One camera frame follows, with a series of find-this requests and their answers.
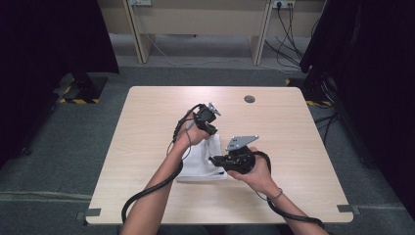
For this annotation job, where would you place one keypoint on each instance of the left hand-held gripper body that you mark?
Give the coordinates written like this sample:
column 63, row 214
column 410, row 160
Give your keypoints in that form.
column 205, row 117

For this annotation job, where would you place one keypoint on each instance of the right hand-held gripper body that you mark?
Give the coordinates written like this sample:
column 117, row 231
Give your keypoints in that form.
column 241, row 161

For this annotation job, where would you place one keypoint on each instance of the white tank top black trim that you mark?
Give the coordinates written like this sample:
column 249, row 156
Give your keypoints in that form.
column 199, row 163

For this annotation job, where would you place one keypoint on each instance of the person's left hand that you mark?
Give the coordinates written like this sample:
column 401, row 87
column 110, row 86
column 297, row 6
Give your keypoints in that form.
column 191, row 133

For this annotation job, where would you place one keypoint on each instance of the person's right hand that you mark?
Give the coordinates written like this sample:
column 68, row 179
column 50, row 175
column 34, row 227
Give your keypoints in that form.
column 257, row 178

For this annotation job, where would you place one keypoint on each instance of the thin wrist band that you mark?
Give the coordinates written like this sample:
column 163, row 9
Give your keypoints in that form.
column 279, row 195

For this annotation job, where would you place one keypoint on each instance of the person's dark trouser legs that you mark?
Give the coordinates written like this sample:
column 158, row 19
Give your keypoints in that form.
column 221, row 230

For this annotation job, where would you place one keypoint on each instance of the beige background desk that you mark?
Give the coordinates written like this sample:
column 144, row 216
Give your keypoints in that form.
column 202, row 19

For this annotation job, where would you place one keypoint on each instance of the grey tape strip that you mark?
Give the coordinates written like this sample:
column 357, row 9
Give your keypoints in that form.
column 345, row 208
column 93, row 212

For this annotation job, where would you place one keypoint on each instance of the black stand base striped tape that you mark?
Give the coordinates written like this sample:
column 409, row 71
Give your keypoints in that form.
column 83, row 89

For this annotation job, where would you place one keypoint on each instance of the black curtain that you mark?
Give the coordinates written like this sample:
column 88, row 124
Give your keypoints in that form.
column 375, row 81
column 49, row 65

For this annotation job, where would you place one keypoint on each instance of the white wall socket with plugs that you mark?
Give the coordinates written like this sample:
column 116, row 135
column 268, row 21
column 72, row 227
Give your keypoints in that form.
column 283, row 3

